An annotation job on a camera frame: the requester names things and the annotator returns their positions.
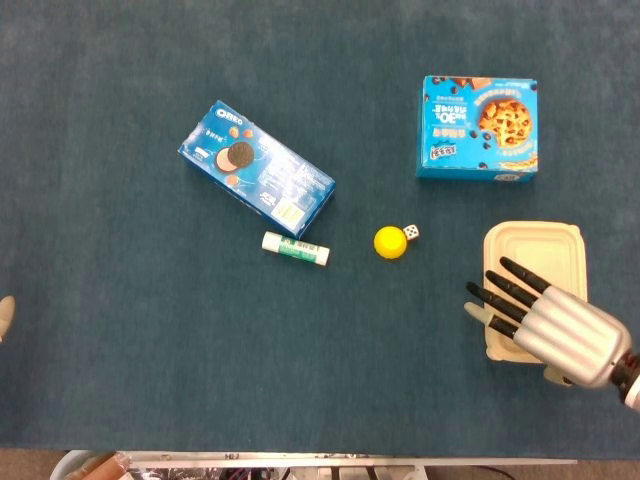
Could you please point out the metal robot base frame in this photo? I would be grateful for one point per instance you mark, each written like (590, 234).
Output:
(300, 457)

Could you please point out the orange brown plastic object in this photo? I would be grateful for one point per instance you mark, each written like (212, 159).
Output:
(100, 465)

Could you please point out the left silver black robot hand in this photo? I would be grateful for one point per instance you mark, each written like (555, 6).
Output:
(6, 315)

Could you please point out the blue Oreo cookie box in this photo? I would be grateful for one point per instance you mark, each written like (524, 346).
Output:
(250, 165)

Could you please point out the beige lidded food container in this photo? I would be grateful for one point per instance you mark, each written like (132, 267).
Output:
(550, 250)

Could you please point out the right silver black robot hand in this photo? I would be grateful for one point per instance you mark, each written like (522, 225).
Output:
(580, 340)

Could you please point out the white die with black dots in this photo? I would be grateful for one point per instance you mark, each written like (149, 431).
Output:
(411, 232)

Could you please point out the white green glue stick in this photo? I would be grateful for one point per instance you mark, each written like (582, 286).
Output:
(295, 248)

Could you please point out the light blue chocolate chip cookie box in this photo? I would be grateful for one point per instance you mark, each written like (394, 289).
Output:
(475, 130)

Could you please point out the yellow round ball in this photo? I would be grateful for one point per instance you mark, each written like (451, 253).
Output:
(390, 243)

